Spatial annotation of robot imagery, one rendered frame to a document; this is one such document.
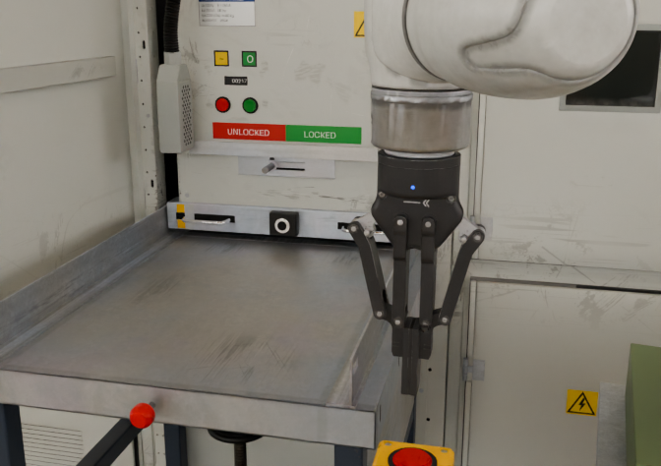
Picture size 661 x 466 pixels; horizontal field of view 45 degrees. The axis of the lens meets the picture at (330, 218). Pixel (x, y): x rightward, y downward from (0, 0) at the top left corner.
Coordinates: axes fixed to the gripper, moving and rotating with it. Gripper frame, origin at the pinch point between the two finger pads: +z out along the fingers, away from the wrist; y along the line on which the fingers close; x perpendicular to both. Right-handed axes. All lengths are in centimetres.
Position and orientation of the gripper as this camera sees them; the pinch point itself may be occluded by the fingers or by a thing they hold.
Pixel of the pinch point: (411, 356)
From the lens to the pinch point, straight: 79.3
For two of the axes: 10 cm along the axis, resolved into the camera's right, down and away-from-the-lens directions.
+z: -0.1, 9.7, 2.6
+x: -2.3, 2.5, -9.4
